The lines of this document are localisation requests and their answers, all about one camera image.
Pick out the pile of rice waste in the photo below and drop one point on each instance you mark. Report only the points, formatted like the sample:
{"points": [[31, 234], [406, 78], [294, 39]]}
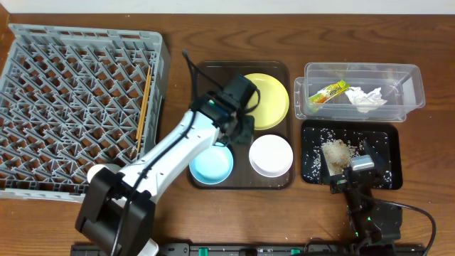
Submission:
{"points": [[337, 155]]}

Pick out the clear plastic waste bin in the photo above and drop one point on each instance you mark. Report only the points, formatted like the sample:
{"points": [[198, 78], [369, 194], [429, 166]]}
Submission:
{"points": [[401, 85]]}

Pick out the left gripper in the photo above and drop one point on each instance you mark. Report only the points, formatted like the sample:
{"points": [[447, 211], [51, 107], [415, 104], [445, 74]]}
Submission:
{"points": [[242, 131]]}

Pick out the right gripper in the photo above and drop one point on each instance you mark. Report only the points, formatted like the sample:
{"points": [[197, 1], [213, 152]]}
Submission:
{"points": [[345, 178]]}

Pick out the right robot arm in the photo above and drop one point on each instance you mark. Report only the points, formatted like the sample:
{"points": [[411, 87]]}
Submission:
{"points": [[377, 225]]}

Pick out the light blue bowl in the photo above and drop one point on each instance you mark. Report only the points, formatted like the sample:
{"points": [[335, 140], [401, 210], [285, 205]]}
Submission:
{"points": [[213, 165]]}

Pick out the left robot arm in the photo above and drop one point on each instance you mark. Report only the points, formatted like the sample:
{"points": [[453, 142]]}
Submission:
{"points": [[117, 213]]}

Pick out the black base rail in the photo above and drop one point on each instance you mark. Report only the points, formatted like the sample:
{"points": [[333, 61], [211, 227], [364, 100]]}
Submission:
{"points": [[311, 248]]}

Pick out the grey plastic dish rack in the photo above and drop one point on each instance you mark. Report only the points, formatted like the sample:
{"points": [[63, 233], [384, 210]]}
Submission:
{"points": [[75, 97]]}

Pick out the black plastic tray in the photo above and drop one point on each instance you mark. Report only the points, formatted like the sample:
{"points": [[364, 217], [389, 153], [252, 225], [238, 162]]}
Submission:
{"points": [[382, 137]]}

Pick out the yellow plastic plate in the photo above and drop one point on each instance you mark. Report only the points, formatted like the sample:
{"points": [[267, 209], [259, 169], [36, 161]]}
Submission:
{"points": [[273, 104]]}

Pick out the green orange snack wrapper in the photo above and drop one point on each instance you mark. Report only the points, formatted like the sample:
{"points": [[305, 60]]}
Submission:
{"points": [[329, 92]]}

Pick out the dark brown serving tray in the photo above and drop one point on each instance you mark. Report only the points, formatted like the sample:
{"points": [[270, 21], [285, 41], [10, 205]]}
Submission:
{"points": [[243, 176]]}

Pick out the white pink bowl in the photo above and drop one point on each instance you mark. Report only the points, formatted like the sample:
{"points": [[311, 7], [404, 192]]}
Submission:
{"points": [[271, 156]]}

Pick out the white paper napkin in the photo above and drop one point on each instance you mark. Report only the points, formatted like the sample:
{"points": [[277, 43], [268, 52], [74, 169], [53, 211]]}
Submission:
{"points": [[365, 102]]}

